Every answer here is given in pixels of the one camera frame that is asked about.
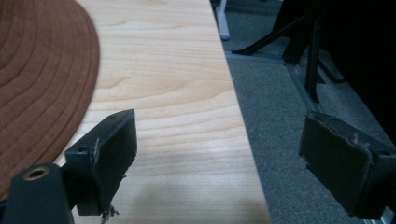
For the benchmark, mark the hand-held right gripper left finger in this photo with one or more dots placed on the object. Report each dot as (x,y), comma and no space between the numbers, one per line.
(107,161)

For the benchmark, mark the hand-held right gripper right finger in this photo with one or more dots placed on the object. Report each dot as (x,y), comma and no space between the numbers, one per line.
(339,165)

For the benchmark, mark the dark curtain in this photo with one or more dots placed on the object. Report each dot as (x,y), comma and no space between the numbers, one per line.
(361,53)

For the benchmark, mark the black metal stand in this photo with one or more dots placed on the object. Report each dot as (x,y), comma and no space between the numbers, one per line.
(308,46)

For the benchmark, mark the white table leg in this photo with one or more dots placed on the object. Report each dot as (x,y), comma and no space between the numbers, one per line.
(222,21)

